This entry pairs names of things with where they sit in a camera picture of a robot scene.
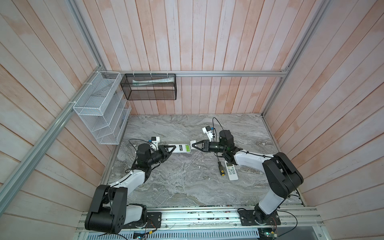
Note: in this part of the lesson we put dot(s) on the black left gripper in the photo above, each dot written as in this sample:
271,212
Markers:
165,153

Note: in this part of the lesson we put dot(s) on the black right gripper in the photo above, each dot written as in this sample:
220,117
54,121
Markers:
205,147

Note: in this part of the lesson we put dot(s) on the white remote with green screen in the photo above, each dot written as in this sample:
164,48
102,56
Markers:
182,148

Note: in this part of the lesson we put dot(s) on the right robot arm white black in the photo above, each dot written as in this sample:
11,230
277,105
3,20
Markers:
283,177

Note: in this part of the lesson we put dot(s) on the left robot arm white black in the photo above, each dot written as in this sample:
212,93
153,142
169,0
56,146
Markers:
109,211

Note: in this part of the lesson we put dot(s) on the white air conditioner remote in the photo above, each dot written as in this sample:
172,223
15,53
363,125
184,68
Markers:
231,171

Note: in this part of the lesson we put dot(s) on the white paper in basket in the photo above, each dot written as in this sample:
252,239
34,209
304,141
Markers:
162,82

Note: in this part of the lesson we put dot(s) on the green circuit board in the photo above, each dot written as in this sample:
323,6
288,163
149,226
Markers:
140,236

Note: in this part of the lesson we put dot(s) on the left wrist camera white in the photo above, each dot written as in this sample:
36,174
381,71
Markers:
155,141

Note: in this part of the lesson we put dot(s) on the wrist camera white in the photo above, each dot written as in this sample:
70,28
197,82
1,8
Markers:
155,141
210,132

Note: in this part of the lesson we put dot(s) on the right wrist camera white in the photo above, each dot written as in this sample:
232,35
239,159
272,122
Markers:
210,132

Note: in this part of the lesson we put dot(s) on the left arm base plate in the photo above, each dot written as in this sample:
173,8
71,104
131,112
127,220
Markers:
151,220

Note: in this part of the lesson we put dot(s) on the aluminium mounting rail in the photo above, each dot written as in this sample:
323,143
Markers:
231,217

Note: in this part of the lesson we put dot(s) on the black mesh wall basket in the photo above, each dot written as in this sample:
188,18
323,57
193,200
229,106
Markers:
148,93

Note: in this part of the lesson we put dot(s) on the white mesh wall shelf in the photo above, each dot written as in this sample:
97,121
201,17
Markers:
102,108

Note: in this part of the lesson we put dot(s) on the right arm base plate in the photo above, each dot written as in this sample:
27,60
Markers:
258,218

